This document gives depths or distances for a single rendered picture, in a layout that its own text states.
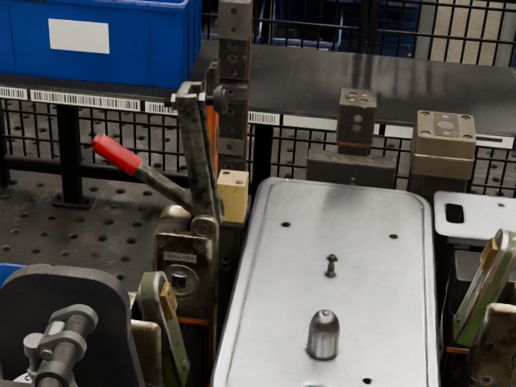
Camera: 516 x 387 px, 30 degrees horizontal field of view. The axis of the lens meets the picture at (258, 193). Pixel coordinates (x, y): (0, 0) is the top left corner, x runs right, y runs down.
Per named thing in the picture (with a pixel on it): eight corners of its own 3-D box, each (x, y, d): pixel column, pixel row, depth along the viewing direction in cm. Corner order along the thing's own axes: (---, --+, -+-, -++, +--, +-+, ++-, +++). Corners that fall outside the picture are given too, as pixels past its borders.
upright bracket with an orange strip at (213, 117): (209, 397, 133) (216, 68, 106) (200, 395, 133) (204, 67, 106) (213, 382, 135) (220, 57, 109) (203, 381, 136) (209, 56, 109)
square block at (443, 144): (438, 353, 143) (478, 142, 123) (384, 346, 143) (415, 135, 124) (436, 319, 149) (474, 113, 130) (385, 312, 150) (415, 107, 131)
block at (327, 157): (372, 339, 145) (396, 167, 128) (292, 329, 146) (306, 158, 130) (372, 325, 147) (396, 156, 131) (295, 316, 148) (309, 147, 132)
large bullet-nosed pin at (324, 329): (335, 373, 97) (341, 323, 94) (304, 369, 97) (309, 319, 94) (337, 352, 100) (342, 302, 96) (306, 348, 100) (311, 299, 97)
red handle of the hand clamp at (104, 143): (216, 223, 104) (93, 141, 100) (205, 236, 105) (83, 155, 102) (223, 203, 108) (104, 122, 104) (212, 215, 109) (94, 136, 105)
